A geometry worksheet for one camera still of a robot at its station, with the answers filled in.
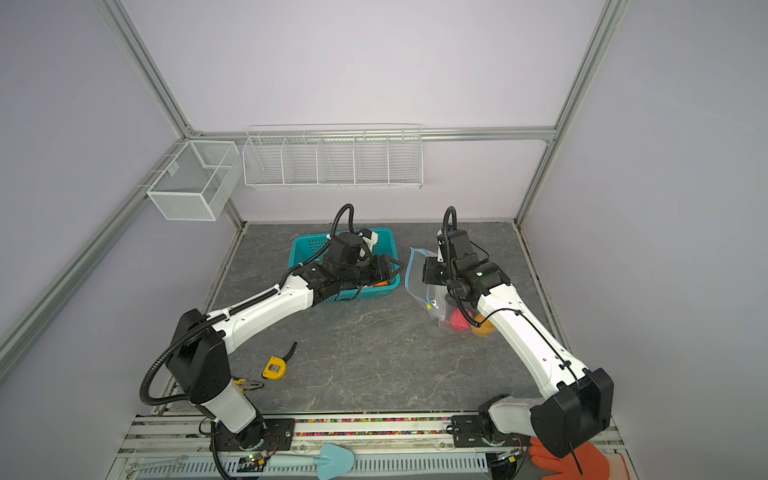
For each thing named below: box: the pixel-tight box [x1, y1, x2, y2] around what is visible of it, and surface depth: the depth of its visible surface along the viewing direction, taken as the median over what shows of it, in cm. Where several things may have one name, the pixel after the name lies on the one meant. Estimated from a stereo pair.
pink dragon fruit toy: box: [450, 308, 473, 332], surface depth 89 cm
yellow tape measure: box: [261, 341, 298, 381], surface depth 84 cm
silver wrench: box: [126, 455, 188, 474], surface depth 72 cm
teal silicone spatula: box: [269, 443, 355, 480], surface depth 72 cm
